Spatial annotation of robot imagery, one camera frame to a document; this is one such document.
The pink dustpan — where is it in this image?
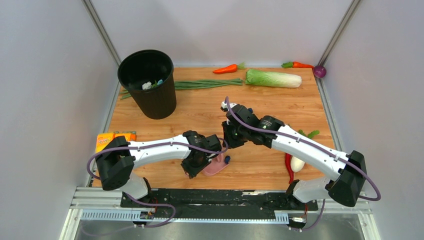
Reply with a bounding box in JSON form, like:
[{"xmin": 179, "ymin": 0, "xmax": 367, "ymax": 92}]
[{"xmin": 201, "ymin": 153, "xmax": 229, "ymax": 177}]

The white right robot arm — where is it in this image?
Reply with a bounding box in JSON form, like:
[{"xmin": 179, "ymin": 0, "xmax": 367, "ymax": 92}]
[{"xmin": 221, "ymin": 101, "xmax": 367, "ymax": 210}]

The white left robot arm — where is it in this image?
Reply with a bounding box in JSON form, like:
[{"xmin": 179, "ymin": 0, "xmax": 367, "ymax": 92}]
[{"xmin": 94, "ymin": 130, "xmax": 228, "ymax": 191}]

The blue paper scrap bottom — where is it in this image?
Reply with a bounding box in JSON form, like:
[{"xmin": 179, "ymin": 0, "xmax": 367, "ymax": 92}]
[{"xmin": 224, "ymin": 155, "xmax": 231, "ymax": 164}]

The red chili pepper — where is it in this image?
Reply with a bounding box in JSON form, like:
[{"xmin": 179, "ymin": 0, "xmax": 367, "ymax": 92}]
[{"xmin": 285, "ymin": 153, "xmax": 294, "ymax": 184}]

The napa cabbage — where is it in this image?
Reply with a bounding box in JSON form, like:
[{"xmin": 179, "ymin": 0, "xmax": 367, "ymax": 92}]
[{"xmin": 244, "ymin": 69, "xmax": 302, "ymax": 88}]

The green scallions bunch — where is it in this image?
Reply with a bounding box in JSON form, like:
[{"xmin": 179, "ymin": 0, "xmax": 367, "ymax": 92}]
[{"xmin": 119, "ymin": 78, "xmax": 244, "ymax": 101}]

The orange carrot left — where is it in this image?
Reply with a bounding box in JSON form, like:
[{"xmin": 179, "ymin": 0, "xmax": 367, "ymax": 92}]
[{"xmin": 212, "ymin": 62, "xmax": 245, "ymax": 75}]

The orange carrot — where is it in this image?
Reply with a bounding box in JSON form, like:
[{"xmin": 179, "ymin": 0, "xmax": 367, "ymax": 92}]
[
  {"xmin": 212, "ymin": 62, "xmax": 245, "ymax": 75},
  {"xmin": 281, "ymin": 61, "xmax": 314, "ymax": 69}
]

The white radish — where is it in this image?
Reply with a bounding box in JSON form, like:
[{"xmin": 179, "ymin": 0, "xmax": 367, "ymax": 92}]
[{"xmin": 290, "ymin": 129, "xmax": 320, "ymax": 173}]

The white paper in bin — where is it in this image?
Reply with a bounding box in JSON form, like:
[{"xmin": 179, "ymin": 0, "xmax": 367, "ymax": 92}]
[{"xmin": 142, "ymin": 81, "xmax": 152, "ymax": 91}]

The orange carrot right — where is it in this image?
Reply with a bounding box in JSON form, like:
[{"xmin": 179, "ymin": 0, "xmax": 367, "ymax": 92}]
[{"xmin": 281, "ymin": 61, "xmax": 314, "ymax": 69}]

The orange yellow snack box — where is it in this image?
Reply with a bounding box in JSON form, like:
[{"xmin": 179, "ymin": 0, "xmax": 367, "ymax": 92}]
[{"xmin": 95, "ymin": 132, "xmax": 115, "ymax": 153}]

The black trash bin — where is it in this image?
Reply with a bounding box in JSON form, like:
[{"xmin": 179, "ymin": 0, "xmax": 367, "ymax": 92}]
[{"xmin": 117, "ymin": 49, "xmax": 177, "ymax": 120}]

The purple onion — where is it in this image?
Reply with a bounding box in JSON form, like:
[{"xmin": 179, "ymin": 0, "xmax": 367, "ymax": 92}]
[{"xmin": 312, "ymin": 65, "xmax": 327, "ymax": 79}]

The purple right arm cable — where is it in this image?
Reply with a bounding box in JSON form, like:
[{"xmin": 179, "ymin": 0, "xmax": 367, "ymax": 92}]
[{"xmin": 224, "ymin": 96, "xmax": 382, "ymax": 232}]

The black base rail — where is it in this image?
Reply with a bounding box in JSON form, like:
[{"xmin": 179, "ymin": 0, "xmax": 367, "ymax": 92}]
[{"xmin": 119, "ymin": 188, "xmax": 319, "ymax": 221}]

